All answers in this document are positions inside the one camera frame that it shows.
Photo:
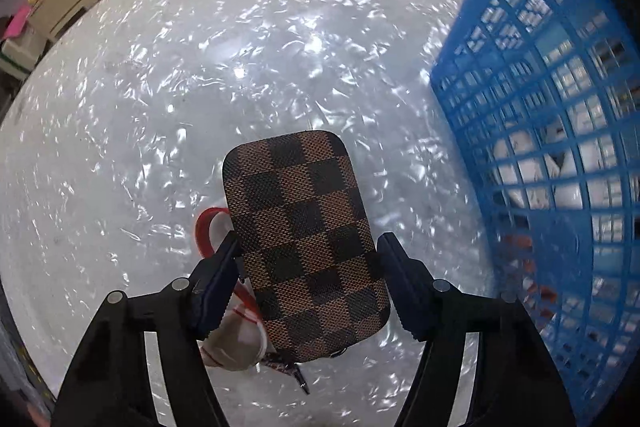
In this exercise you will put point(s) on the white box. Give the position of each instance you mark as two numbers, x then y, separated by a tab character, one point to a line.
16	54

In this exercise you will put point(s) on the pink paper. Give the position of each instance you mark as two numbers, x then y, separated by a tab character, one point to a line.
17	19

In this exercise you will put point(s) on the blue plastic basket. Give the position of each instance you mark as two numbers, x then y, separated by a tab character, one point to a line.
530	7

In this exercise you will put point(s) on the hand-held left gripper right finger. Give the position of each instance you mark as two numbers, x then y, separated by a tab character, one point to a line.
402	279

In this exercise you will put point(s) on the brown checkered pouch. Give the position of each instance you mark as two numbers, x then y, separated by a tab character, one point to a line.
300	237

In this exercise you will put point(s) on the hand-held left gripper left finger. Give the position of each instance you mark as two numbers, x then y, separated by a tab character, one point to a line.
220	279

